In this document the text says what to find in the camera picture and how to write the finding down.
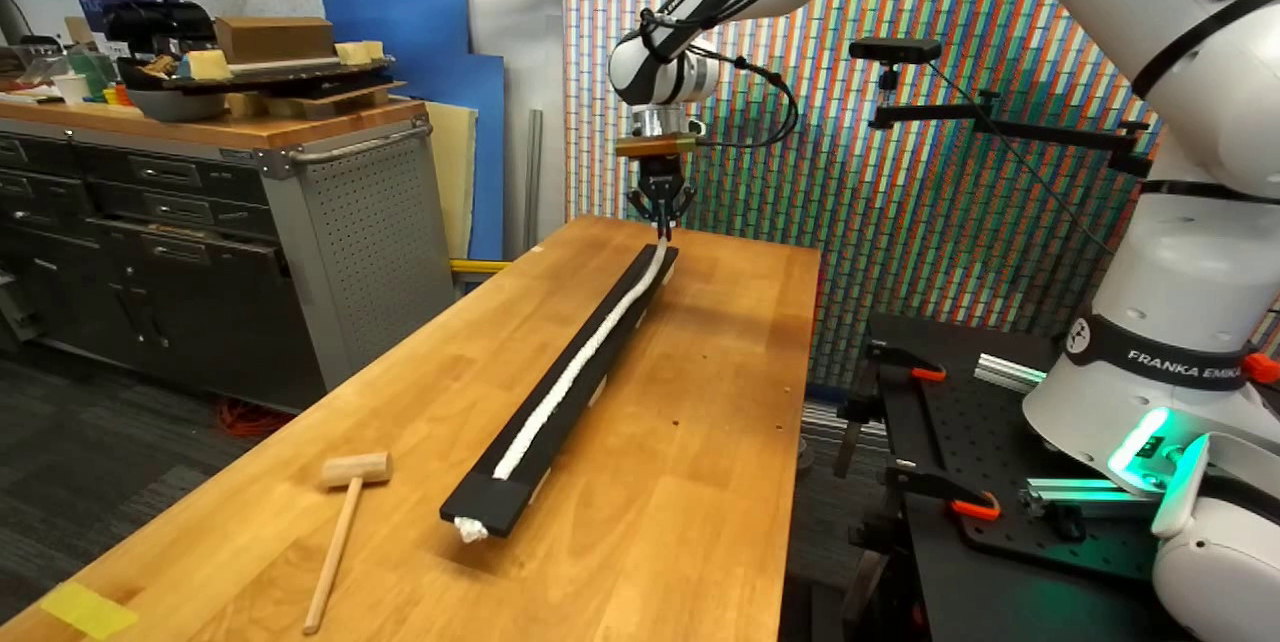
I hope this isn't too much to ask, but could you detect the blue board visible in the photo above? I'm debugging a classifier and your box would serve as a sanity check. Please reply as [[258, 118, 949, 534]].
[[164, 0, 507, 263]]

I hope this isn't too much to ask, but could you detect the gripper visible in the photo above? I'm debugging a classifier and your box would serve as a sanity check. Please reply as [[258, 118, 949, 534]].
[[627, 156, 698, 241]]

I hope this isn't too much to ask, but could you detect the white rope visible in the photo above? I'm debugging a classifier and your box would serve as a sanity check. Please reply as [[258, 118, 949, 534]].
[[454, 238, 671, 544]]

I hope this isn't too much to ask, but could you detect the camera on mount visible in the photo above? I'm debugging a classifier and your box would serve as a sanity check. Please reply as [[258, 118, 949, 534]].
[[848, 36, 1157, 179]]

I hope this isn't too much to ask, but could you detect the yellow tape piece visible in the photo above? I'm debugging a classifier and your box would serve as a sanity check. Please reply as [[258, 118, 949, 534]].
[[38, 580, 140, 640]]

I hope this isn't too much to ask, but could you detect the black tray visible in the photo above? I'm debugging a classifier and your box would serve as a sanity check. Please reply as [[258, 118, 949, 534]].
[[117, 56, 397, 95]]

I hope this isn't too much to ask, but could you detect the grey tool cabinet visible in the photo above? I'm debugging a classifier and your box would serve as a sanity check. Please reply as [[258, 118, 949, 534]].
[[0, 96, 457, 414]]

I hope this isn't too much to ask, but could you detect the long black block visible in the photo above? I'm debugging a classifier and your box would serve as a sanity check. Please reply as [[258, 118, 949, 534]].
[[440, 242, 680, 540]]

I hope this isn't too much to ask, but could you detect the aluminium extrusion bar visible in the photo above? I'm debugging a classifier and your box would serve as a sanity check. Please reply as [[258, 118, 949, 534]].
[[1019, 477, 1136, 515], [974, 352, 1049, 395]]

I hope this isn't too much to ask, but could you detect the orange black clamp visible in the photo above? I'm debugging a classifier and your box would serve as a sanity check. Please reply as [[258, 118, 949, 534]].
[[838, 340, 948, 423], [884, 464, 1002, 523]]

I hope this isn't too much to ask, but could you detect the orange cable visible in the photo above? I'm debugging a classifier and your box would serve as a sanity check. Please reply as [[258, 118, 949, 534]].
[[217, 398, 293, 439]]

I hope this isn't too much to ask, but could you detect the beige board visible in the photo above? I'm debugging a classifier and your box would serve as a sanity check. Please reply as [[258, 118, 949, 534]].
[[428, 101, 480, 263]]

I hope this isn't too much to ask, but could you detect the brown cardboard box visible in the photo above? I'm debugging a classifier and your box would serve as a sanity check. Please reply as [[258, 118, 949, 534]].
[[214, 16, 338, 66]]

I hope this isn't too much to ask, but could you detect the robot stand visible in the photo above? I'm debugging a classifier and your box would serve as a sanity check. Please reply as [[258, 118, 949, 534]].
[[838, 312, 1280, 642]]

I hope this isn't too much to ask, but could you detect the wooden mallet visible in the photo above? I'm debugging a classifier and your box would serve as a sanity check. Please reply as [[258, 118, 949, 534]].
[[302, 451, 393, 636]]

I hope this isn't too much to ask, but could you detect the grey bowl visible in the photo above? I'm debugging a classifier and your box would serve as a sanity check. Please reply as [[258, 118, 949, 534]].
[[127, 87, 230, 124]]

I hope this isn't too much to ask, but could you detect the stack of wooden boards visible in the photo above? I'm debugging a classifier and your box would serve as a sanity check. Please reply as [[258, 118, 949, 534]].
[[224, 80, 407, 121]]

